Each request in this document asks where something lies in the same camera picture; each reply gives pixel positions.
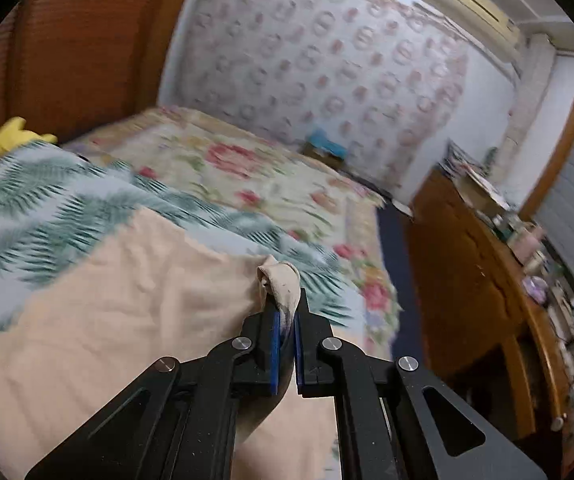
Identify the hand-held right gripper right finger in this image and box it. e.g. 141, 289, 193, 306
293, 287, 548, 480

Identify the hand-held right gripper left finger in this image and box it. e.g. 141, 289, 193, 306
24, 305, 282, 480

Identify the peach printed t-shirt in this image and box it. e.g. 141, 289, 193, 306
0, 207, 343, 480

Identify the wooden cabinet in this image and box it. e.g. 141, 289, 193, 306
407, 167, 573, 441

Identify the floral quilt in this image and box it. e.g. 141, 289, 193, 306
62, 105, 403, 351

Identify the small box with blue cloth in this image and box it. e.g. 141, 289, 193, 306
302, 127, 350, 166

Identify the small purple item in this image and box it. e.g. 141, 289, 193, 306
524, 275, 550, 303

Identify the cardboard box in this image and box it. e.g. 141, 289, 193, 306
462, 165, 510, 211

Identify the pink bottle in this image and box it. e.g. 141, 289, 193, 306
510, 225, 543, 263

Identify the patterned bag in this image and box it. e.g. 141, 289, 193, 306
444, 142, 473, 177

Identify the green leaf print sheet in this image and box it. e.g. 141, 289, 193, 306
0, 140, 368, 376

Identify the yellow plush toy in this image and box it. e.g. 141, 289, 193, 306
0, 116, 58, 176

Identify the white wrapped pipe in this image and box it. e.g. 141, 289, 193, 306
507, 35, 558, 151

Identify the brown louvered wardrobe door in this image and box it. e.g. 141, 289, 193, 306
0, 0, 178, 161

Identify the cream air conditioner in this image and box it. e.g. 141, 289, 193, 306
419, 0, 523, 48

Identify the ring patterned wall cloth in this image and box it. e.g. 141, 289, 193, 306
179, 0, 470, 196

